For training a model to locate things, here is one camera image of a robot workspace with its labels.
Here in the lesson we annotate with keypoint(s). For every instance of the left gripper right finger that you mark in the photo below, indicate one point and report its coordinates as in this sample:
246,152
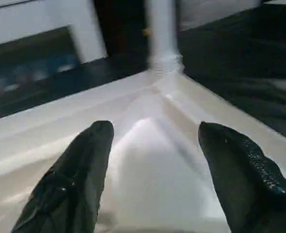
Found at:
249,184

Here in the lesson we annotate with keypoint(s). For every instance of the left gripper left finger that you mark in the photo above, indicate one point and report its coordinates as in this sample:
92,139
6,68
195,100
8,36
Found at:
70,184

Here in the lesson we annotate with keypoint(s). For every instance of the white plastic table top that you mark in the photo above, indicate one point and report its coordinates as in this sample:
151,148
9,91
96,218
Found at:
147,160

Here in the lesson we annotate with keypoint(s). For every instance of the white plastic table leg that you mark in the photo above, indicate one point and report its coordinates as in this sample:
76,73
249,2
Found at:
163,34

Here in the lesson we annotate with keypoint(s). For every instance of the black cabinet with yellow label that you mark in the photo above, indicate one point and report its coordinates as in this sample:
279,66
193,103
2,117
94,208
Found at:
123,24

